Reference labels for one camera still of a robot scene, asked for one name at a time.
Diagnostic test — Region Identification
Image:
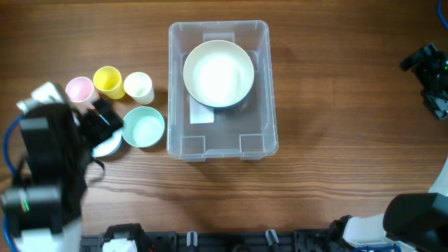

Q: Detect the clear plastic storage box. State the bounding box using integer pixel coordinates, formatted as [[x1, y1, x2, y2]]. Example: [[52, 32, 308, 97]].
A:
[[167, 20, 279, 162]]

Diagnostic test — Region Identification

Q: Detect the pink cup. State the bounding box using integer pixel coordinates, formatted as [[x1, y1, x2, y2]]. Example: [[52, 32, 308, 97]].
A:
[[65, 76, 98, 104]]

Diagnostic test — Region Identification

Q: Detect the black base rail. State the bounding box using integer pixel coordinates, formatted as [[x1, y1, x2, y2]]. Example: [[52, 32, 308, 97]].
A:
[[79, 224, 352, 252]]

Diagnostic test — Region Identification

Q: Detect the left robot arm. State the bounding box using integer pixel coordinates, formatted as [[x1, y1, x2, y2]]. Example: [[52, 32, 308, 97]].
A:
[[1, 99, 123, 251]]

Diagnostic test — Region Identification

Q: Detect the cream white cup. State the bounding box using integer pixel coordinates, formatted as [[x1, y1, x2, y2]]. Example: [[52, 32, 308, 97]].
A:
[[124, 72, 155, 105]]

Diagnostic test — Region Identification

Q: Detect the light blue bowl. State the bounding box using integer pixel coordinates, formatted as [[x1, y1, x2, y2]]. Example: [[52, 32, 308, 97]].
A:
[[92, 129, 123, 158]]

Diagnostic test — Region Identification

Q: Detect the blue cable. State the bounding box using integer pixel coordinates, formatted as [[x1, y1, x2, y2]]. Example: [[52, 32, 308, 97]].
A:
[[1, 113, 25, 252], [436, 0, 448, 31]]

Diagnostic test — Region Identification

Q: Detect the yellow cup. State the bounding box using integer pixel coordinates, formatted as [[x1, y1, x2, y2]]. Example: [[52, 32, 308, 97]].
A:
[[93, 66, 125, 99]]

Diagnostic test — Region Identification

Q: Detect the mint green bowl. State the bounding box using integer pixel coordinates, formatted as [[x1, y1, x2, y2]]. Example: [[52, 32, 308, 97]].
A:
[[122, 106, 165, 148]]

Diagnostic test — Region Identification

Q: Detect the blue right cable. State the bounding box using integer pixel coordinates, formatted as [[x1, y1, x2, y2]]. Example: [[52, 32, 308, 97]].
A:
[[436, 0, 448, 31]]

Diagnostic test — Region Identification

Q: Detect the white paper label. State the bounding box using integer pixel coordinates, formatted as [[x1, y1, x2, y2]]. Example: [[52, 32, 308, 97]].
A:
[[190, 97, 214, 124]]

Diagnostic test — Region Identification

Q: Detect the dark blue large bowl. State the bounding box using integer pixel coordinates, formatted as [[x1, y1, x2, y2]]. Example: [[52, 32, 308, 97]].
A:
[[188, 87, 251, 110]]

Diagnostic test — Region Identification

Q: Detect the blue left cable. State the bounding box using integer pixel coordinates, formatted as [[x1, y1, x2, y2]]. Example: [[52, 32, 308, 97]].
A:
[[1, 113, 25, 252]]

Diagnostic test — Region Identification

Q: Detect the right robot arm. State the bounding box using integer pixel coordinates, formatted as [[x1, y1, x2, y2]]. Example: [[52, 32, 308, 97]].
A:
[[324, 43, 447, 251]]

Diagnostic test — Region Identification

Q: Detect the cream large bowl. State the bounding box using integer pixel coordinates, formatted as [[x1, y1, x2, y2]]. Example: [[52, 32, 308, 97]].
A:
[[183, 40, 255, 91]]

